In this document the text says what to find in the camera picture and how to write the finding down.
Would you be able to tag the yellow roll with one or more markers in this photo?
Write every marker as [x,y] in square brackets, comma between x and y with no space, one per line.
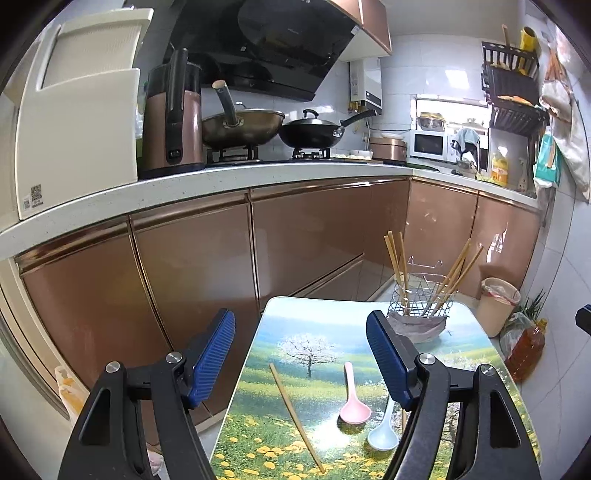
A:
[528,41]

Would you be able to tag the black wall rack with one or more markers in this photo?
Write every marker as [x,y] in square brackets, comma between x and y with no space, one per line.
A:
[512,117]

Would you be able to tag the black wok with lid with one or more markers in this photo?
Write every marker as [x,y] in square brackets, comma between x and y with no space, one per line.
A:
[307,134]

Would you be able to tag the black range hood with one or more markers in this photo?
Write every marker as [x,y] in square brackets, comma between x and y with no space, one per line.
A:
[268,41]

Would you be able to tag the cooking oil bottle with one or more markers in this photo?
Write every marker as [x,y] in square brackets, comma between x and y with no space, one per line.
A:
[526,353]

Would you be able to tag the teal hanging packet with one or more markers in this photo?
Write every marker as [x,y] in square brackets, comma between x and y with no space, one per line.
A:
[547,161]

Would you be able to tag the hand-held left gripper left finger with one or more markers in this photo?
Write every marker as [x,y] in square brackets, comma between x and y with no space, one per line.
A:
[210,360]

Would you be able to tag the landscape printed table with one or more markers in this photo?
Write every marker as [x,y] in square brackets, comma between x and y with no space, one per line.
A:
[300,323]

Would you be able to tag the brass wok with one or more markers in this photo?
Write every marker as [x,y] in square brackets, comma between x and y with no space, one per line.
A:
[244,127]

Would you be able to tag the yellow bottle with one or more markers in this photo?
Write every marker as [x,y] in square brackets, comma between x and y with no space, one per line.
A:
[499,170]

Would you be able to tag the gas stove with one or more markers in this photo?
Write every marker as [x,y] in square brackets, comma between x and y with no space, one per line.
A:
[272,159]

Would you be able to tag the copper rice cooker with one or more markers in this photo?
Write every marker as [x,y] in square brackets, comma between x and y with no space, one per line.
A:
[388,148]

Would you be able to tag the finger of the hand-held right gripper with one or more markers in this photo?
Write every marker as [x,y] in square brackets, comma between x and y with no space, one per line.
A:
[584,318]

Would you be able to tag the beige trash bin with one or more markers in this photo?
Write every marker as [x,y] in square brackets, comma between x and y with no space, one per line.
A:
[496,309]

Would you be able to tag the white microwave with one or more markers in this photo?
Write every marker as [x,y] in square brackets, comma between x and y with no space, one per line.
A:
[427,145]

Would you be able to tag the light blue soup spoon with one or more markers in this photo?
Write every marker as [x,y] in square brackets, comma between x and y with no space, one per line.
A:
[382,436]

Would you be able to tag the blue towel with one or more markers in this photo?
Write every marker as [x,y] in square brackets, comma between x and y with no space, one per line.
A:
[466,137]

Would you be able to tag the plate of dumplings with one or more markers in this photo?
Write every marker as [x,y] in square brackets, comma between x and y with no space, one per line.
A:
[355,156]

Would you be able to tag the copper electric kettle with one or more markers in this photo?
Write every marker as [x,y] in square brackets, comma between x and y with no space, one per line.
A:
[157,134]

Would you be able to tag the white water heater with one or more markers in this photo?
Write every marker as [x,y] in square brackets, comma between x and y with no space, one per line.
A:
[369,81]

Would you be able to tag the white countertop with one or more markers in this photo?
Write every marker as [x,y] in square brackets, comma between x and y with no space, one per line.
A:
[184,189]

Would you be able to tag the white hanging bag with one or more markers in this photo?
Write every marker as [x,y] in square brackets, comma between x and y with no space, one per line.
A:
[570,143]

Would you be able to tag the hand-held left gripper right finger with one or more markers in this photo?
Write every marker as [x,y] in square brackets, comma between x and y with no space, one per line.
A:
[390,364]

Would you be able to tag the yellowish plastic bag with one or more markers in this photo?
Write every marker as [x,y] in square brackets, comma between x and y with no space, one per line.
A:
[69,392]

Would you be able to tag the grey cloth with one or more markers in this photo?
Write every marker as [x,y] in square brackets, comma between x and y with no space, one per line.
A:
[420,330]

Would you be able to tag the steel pot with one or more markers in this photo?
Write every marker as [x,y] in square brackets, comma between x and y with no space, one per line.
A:
[430,122]

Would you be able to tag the copper upper cabinet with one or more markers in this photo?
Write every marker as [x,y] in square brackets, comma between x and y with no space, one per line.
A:
[376,23]

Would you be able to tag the bag of green onions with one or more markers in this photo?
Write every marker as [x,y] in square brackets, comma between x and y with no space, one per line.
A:
[519,323]

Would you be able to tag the white appliance on counter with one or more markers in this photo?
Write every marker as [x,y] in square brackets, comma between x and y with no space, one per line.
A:
[78,129]

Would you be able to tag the pink soup spoon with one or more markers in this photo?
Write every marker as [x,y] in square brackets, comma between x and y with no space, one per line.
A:
[353,410]

